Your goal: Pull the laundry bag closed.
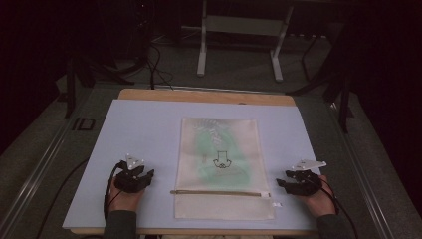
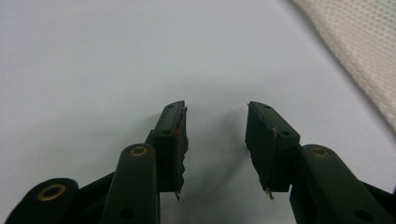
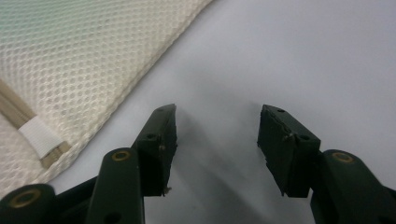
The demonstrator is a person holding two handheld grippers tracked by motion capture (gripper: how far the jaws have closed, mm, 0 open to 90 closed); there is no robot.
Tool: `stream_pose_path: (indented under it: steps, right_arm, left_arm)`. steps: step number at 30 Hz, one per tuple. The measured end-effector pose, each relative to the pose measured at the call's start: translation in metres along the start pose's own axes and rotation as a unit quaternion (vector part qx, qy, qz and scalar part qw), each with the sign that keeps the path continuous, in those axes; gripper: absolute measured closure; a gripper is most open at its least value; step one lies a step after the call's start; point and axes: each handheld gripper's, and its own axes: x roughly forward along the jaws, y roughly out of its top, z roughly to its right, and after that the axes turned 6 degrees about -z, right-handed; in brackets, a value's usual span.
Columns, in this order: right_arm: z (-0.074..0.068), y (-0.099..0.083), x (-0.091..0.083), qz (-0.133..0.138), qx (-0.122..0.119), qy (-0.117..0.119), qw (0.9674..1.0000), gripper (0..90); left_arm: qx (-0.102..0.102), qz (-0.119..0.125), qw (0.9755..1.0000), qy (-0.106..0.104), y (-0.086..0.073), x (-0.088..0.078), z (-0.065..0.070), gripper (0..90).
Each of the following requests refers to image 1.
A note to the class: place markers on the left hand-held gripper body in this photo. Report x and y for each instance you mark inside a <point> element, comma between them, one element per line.
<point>127,181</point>

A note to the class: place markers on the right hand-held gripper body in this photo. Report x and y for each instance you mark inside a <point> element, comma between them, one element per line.
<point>307,182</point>

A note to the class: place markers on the white translucent zipper bag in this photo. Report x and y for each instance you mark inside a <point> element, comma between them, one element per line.
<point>222,205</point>

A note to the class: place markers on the person's left hand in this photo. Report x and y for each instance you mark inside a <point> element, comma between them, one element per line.
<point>124,200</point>

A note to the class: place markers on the person's right hand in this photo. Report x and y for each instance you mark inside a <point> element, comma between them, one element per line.
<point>318,202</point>

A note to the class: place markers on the light blue table mat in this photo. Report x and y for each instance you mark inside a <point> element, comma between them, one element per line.
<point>139,132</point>

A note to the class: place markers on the green cloth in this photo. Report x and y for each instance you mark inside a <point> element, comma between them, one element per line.
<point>205,149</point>

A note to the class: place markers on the black stand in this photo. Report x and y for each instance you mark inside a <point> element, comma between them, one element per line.
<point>345,99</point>
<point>70,86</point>

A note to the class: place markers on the white metal stand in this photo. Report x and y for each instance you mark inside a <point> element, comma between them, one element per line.
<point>244,26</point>

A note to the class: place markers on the metal floor rail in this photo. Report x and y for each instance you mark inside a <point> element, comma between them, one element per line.
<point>36,176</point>
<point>361,172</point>

